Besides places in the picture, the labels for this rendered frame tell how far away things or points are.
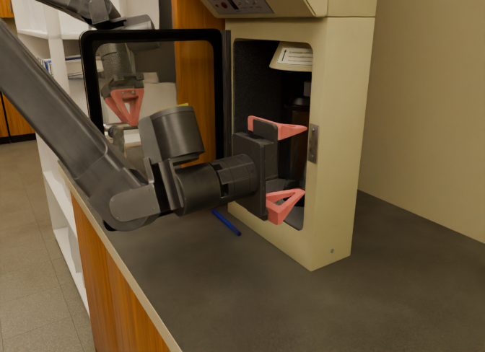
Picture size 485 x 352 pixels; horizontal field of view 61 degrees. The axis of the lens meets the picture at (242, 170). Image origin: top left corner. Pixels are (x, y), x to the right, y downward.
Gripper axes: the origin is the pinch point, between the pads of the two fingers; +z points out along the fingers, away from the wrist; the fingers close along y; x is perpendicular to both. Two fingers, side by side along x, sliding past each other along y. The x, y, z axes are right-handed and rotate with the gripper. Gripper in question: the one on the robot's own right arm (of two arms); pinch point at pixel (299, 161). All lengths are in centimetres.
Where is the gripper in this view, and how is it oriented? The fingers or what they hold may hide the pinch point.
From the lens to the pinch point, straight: 59.3
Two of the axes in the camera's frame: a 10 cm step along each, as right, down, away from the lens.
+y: -0.3, -9.4, -3.5
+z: 8.3, -2.1, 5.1
